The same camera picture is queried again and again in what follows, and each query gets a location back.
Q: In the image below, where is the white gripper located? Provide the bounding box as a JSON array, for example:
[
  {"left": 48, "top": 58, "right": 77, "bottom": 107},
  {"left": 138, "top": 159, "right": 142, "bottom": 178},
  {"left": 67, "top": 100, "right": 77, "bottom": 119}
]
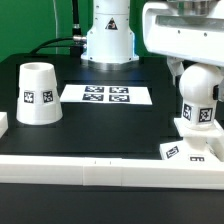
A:
[{"left": 142, "top": 0, "right": 224, "bottom": 84}]

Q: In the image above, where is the white lamp shade cone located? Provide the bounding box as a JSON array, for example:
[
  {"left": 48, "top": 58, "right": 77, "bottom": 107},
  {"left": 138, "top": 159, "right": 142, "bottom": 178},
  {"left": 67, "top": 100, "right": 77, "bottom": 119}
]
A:
[{"left": 16, "top": 62, "right": 63, "bottom": 125}]

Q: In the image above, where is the white left fence block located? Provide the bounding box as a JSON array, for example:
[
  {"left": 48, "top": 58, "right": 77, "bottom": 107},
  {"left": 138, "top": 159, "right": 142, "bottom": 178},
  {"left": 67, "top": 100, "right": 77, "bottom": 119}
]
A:
[{"left": 0, "top": 112, "right": 8, "bottom": 138}]

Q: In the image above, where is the white front fence wall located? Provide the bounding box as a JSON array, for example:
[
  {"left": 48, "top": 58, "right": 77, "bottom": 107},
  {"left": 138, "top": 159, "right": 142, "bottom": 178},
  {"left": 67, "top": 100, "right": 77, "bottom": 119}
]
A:
[{"left": 0, "top": 155, "right": 224, "bottom": 190}]

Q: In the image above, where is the white lamp bulb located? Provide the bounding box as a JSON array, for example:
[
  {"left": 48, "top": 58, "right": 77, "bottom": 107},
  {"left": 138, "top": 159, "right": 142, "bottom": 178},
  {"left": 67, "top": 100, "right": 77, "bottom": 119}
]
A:
[{"left": 179, "top": 63, "right": 223, "bottom": 130}]

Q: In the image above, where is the thin white cable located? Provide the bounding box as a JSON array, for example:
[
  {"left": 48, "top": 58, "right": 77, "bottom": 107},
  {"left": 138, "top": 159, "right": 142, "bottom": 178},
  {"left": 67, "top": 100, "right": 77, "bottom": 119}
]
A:
[{"left": 52, "top": 0, "right": 60, "bottom": 55}]

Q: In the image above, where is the white marker sheet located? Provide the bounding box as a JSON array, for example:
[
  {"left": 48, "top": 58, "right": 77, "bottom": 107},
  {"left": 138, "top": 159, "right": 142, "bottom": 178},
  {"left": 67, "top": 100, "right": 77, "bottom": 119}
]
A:
[{"left": 60, "top": 84, "right": 152, "bottom": 105}]

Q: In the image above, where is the white lamp base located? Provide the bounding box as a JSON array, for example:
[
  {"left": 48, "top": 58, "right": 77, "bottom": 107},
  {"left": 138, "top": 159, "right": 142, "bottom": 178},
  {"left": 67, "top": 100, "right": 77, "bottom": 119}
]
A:
[{"left": 159, "top": 118, "right": 224, "bottom": 163}]

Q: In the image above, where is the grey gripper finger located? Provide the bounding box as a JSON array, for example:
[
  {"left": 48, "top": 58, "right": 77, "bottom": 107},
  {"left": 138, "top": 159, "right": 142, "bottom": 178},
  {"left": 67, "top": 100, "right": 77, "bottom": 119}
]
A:
[{"left": 213, "top": 85, "right": 224, "bottom": 100}]

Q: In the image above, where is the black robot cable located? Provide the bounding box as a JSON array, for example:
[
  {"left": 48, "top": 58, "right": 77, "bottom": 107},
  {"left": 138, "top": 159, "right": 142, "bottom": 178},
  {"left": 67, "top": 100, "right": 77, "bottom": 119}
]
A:
[{"left": 29, "top": 0, "right": 88, "bottom": 56}]

